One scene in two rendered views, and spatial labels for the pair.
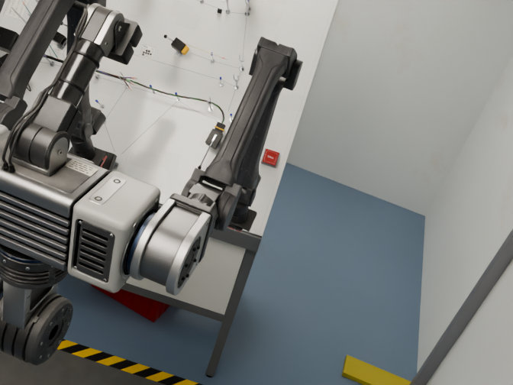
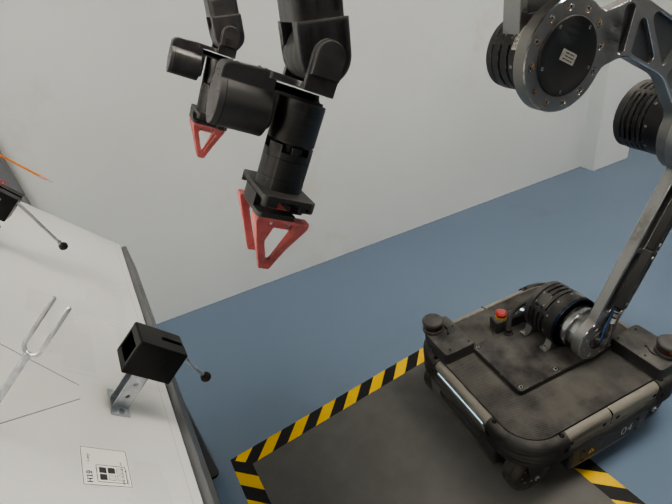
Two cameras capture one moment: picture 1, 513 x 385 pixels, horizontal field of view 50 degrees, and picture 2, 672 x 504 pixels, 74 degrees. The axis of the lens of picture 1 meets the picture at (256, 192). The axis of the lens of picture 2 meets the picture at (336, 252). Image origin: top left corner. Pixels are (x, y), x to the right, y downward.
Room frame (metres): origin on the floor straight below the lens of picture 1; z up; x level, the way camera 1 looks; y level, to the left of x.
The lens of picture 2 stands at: (1.55, 1.02, 1.34)
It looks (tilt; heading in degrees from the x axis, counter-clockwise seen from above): 32 degrees down; 245
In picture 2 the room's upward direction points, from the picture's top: 11 degrees counter-clockwise
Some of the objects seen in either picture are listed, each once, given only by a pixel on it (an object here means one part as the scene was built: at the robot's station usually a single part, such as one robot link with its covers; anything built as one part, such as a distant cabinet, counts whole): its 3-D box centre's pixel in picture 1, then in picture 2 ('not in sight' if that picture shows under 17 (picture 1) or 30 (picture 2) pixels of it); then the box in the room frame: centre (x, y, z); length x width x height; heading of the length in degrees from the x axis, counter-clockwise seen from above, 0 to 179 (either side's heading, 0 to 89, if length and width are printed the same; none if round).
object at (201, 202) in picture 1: (192, 219); not in sight; (0.82, 0.10, 1.45); 0.09 x 0.08 x 0.12; 83
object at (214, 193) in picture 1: (202, 206); not in sight; (0.89, 0.09, 1.43); 0.10 x 0.05 x 0.09; 173
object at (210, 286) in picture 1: (169, 258); not in sight; (1.64, 0.25, 0.60); 0.55 x 0.03 x 0.39; 90
